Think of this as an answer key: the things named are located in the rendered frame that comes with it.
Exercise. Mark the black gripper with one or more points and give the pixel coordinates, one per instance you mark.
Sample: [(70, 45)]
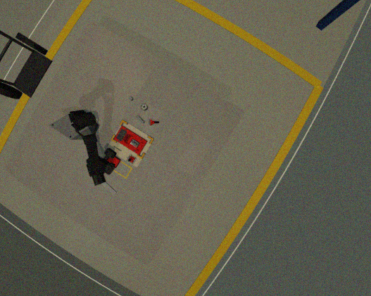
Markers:
[(109, 153)]

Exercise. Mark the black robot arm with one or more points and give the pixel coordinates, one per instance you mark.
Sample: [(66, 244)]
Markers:
[(95, 165)]

